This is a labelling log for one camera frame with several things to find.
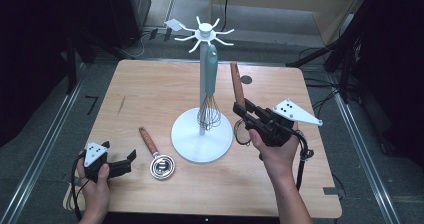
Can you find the white utensil rack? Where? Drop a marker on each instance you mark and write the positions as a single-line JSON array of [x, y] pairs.
[[200, 144]]

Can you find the person's left hand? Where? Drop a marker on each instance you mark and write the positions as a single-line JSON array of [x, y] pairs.
[[95, 197]]

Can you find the white tag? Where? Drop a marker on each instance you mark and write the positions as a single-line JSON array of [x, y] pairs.
[[173, 24]]

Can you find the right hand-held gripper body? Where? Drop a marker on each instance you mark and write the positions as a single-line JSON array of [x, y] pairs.
[[273, 127]]

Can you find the black tripod stand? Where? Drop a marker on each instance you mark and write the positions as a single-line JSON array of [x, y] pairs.
[[333, 50]]

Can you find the dark curtain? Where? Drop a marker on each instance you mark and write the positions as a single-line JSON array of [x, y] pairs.
[[30, 50]]

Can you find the dark glass front cabinet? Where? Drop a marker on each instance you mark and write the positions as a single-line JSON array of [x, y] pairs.
[[126, 10]]

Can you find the black metal stand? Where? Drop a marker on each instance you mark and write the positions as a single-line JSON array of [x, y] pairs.
[[71, 64]]

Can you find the person's right hand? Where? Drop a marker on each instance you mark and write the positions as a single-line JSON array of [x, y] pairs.
[[278, 160]]

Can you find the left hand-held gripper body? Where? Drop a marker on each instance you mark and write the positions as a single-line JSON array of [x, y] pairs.
[[94, 152]]

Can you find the metal floor rail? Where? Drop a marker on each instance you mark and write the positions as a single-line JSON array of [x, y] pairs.
[[366, 157], [40, 150]]

